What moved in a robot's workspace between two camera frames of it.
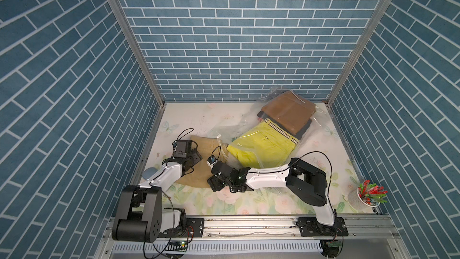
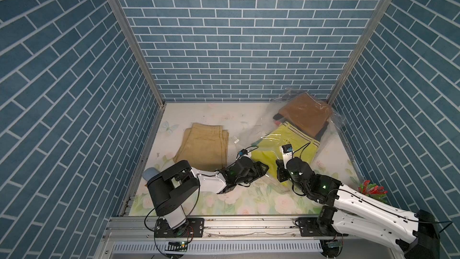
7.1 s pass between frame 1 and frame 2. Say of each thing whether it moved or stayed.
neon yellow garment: moved
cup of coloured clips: stayed
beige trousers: moved
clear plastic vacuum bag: moved
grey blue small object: stayed
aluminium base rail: stayed
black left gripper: moved
